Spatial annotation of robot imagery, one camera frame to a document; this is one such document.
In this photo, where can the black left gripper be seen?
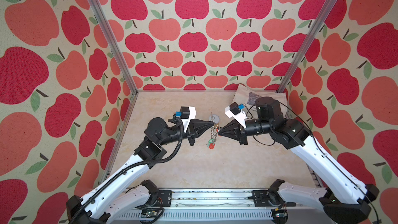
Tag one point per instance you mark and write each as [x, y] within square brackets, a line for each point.
[193, 133]

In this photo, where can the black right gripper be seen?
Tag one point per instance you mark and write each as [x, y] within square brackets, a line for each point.
[236, 129]

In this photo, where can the metal car-shaped key holder plate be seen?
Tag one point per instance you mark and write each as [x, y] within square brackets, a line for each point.
[213, 137]

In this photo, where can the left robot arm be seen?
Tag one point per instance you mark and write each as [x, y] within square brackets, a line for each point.
[108, 201]

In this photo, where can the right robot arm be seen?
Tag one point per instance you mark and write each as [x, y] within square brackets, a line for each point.
[345, 199]

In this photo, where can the small round tin can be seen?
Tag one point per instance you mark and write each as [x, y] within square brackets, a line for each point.
[214, 118]

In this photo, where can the beige canvas tote bag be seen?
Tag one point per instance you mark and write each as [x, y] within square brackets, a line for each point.
[246, 96]

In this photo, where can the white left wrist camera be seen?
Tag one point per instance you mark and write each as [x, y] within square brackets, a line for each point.
[186, 114]

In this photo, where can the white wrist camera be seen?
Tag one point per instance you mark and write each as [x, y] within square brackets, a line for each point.
[236, 111]
[186, 114]

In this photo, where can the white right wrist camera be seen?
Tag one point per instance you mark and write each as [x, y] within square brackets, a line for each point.
[236, 111]

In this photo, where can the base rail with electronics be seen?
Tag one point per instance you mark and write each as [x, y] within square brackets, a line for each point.
[209, 205]

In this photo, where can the aluminium corner post left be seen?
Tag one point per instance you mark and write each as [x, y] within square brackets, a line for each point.
[113, 44]

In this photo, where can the aluminium corner post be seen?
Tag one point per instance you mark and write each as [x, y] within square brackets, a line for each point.
[313, 30]
[113, 44]

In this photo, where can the aluminium corner post right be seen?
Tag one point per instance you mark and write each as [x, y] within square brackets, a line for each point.
[313, 30]

